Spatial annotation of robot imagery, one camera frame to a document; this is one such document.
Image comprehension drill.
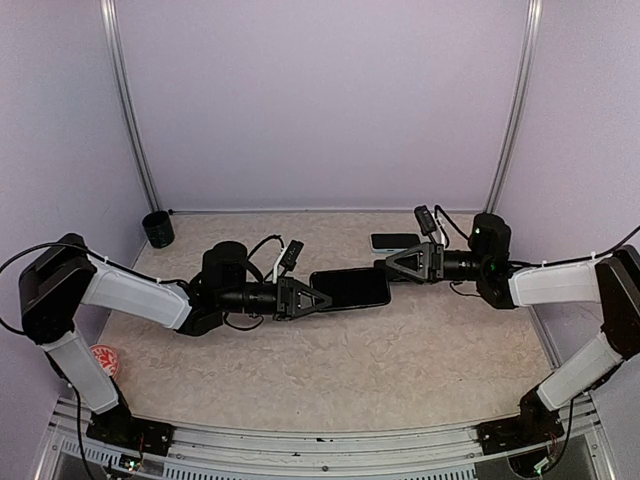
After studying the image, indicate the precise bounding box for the aluminium frame post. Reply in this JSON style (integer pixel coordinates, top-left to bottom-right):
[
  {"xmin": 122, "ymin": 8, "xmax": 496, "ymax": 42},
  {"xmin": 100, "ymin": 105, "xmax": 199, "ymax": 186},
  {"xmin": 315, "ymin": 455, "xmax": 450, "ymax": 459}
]
[
  {"xmin": 100, "ymin": 0, "xmax": 162, "ymax": 211},
  {"xmin": 484, "ymin": 0, "xmax": 543, "ymax": 213}
]

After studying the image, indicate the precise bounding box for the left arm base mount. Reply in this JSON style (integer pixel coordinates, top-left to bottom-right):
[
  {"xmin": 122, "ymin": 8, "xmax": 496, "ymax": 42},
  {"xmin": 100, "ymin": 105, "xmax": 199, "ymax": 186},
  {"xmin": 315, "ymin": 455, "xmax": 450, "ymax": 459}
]
[{"xmin": 86, "ymin": 393, "xmax": 175, "ymax": 457}]

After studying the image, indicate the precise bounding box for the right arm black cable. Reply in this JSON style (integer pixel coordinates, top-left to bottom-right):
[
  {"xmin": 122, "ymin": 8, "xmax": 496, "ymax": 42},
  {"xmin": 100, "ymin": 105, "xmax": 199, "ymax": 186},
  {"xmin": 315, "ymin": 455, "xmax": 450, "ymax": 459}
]
[{"xmin": 432, "ymin": 202, "xmax": 640, "ymax": 296}]

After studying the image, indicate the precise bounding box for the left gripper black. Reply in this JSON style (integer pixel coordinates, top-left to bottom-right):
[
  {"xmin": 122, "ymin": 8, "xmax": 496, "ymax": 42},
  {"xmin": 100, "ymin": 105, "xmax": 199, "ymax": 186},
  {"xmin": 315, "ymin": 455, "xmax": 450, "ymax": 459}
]
[{"xmin": 219, "ymin": 275, "xmax": 332, "ymax": 321}]

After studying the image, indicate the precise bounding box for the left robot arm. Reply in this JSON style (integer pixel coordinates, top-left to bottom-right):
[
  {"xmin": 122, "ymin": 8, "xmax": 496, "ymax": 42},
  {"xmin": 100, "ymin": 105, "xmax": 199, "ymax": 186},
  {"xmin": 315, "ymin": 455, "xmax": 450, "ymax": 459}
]
[{"xmin": 18, "ymin": 234, "xmax": 332, "ymax": 445}]

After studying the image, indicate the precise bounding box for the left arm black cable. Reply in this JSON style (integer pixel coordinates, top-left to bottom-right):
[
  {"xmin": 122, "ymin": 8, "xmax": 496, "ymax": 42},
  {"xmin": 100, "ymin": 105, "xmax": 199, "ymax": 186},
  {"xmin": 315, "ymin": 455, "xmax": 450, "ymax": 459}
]
[{"xmin": 0, "ymin": 233, "xmax": 286, "ymax": 336}]

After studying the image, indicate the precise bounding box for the right aluminium frame post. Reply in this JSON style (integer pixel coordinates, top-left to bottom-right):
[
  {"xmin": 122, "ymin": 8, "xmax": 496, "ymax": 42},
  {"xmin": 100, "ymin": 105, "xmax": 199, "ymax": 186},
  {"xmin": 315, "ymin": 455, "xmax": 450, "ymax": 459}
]
[{"xmin": 484, "ymin": 0, "xmax": 543, "ymax": 213}]

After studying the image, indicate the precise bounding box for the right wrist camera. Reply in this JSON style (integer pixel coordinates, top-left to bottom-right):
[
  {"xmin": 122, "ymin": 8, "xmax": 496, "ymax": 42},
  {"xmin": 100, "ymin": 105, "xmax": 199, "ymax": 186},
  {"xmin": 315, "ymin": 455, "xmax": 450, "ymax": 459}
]
[{"xmin": 414, "ymin": 205, "xmax": 449, "ymax": 247}]

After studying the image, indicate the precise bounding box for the front aluminium rail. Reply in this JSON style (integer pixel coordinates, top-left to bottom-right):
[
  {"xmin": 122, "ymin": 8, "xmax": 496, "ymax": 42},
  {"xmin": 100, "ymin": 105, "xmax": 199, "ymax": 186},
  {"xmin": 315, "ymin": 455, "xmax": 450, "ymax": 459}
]
[{"xmin": 34, "ymin": 394, "xmax": 616, "ymax": 480}]

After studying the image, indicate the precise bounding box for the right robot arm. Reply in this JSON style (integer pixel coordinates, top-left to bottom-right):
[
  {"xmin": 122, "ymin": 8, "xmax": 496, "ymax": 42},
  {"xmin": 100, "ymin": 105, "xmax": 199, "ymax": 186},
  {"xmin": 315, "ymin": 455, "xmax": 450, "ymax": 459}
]
[{"xmin": 385, "ymin": 206, "xmax": 639, "ymax": 444}]

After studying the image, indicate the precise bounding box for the black phone teal edge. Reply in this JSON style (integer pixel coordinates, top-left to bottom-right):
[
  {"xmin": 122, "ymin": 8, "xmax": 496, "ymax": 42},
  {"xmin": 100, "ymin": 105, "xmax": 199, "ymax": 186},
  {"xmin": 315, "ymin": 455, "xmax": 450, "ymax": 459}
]
[{"xmin": 371, "ymin": 233, "xmax": 420, "ymax": 251}]

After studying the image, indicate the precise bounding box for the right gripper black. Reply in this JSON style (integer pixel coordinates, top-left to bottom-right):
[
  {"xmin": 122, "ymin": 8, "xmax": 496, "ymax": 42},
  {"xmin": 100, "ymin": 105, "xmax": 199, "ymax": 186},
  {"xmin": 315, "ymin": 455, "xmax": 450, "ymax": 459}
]
[{"xmin": 387, "ymin": 240, "xmax": 490, "ymax": 283}]

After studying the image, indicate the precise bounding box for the light blue phone case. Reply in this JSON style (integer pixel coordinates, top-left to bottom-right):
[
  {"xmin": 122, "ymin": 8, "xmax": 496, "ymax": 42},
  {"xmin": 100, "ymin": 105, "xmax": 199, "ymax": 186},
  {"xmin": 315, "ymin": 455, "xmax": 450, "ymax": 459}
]
[{"xmin": 369, "ymin": 232, "xmax": 422, "ymax": 256}]

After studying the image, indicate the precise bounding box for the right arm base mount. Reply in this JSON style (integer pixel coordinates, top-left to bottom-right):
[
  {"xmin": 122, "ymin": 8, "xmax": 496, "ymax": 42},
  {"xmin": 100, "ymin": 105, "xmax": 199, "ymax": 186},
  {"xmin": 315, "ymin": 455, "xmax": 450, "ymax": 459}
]
[{"xmin": 476, "ymin": 389, "xmax": 565, "ymax": 455}]

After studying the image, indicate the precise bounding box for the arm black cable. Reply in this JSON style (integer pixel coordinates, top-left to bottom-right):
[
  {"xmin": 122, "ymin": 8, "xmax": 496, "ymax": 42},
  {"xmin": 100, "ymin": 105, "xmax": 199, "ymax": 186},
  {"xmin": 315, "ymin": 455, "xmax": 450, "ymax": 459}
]
[
  {"xmin": 432, "ymin": 202, "xmax": 640, "ymax": 296},
  {"xmin": 0, "ymin": 233, "xmax": 286, "ymax": 336}
]

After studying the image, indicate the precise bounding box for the red patterned round coaster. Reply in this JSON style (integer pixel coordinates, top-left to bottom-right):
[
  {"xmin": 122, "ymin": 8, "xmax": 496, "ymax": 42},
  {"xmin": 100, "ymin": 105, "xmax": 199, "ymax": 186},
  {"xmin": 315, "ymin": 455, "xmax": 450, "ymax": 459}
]
[{"xmin": 90, "ymin": 344, "xmax": 120, "ymax": 379}]

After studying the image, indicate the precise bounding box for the left aluminium frame post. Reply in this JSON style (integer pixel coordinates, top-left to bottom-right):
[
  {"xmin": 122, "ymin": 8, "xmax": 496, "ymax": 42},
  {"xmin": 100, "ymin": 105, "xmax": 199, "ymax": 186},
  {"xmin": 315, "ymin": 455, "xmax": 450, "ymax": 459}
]
[{"xmin": 100, "ymin": 0, "xmax": 162, "ymax": 211}]

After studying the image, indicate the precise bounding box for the dark green mug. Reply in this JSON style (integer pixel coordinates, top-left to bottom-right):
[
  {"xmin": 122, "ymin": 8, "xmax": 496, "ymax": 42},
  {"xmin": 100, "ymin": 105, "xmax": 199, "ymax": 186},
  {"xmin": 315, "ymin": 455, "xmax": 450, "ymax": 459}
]
[{"xmin": 142, "ymin": 210, "xmax": 175, "ymax": 249}]

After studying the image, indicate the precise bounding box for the black phone case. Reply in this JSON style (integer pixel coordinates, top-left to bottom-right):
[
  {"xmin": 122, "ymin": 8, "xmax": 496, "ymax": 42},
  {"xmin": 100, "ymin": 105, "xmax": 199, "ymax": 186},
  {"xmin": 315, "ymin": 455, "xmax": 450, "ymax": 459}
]
[{"xmin": 309, "ymin": 267, "xmax": 392, "ymax": 312}]

